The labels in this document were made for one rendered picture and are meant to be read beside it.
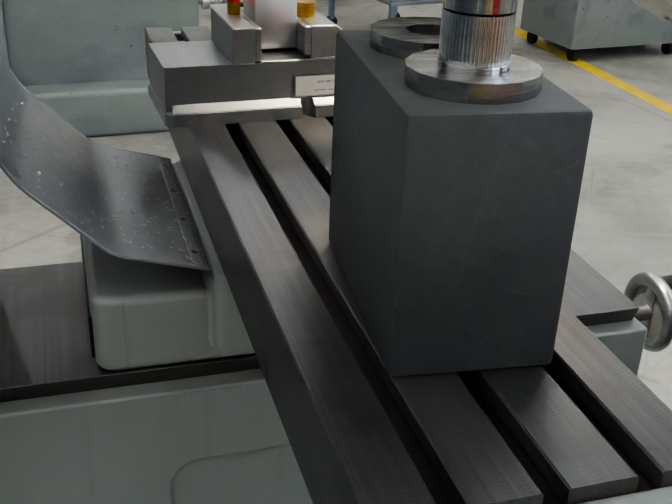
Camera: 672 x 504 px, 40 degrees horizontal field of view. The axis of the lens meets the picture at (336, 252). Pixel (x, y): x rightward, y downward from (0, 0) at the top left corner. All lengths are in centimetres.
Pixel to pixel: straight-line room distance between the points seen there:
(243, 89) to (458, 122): 59
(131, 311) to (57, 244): 211
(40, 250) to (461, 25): 253
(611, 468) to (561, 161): 19
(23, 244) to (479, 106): 260
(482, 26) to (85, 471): 68
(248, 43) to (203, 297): 32
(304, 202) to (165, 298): 18
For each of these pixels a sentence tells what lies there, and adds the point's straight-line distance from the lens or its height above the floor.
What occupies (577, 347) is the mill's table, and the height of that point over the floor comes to 96.
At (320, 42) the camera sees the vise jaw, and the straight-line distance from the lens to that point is 112.
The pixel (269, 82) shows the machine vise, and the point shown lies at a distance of 112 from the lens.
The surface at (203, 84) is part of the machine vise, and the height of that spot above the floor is 101.
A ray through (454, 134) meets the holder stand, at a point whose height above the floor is 113.
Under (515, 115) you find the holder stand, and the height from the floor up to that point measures 114.
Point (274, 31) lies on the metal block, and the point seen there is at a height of 106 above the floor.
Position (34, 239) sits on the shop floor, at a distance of 311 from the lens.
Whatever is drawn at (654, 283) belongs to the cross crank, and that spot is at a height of 71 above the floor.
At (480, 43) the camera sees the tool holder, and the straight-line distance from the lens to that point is 59.
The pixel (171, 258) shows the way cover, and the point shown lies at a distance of 93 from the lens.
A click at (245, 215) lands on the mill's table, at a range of 86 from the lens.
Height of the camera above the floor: 131
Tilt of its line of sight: 26 degrees down
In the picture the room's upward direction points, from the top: 2 degrees clockwise
